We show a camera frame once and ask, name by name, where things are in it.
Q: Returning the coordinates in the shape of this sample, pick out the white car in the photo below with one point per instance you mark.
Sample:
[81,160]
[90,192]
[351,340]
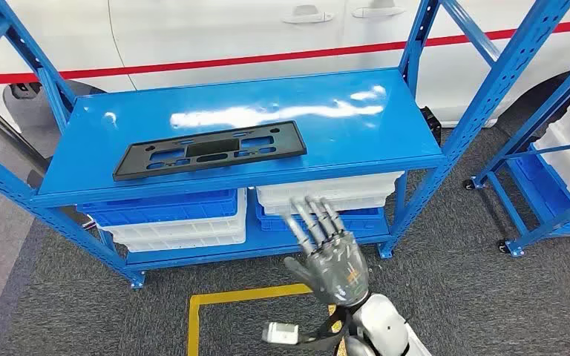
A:
[216,29]

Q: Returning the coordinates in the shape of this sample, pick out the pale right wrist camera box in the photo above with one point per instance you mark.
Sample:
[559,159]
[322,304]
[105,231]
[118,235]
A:
[280,333]

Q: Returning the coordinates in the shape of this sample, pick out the blue metal rack on casters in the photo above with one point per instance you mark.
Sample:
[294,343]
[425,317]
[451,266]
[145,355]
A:
[540,194]

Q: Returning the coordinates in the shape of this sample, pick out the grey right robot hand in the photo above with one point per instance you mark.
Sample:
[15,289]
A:
[336,270]

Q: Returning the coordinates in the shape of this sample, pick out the black stanchion post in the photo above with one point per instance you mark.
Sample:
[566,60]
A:
[4,128]

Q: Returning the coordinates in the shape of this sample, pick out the blue plastic bin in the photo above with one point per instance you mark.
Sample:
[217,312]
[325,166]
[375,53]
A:
[363,218]
[167,206]

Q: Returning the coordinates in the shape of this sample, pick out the red barrier belt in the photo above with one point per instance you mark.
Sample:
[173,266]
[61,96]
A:
[265,58]

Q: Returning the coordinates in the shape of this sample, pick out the black plastic plate holder part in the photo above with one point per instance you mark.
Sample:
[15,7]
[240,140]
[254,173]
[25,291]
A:
[216,147]

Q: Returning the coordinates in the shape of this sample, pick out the blue metal shelf rack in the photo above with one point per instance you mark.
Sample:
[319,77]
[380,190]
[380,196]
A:
[265,98]

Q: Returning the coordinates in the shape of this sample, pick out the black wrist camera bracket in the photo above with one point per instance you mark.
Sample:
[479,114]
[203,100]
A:
[314,340]

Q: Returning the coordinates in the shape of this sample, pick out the yellow floor tape square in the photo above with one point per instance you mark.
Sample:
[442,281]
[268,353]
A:
[194,319]

